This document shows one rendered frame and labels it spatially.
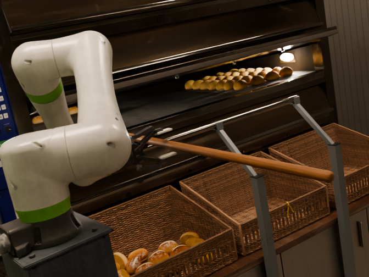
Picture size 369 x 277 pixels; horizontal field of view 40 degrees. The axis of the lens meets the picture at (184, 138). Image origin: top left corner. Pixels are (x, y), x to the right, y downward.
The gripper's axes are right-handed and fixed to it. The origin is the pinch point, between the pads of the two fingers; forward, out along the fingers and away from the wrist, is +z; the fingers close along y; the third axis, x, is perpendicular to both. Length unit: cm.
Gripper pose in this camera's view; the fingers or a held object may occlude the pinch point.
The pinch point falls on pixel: (167, 142)
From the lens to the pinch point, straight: 194.8
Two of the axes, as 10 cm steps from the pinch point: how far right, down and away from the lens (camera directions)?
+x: 5.4, 0.9, -8.4
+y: 1.8, 9.6, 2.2
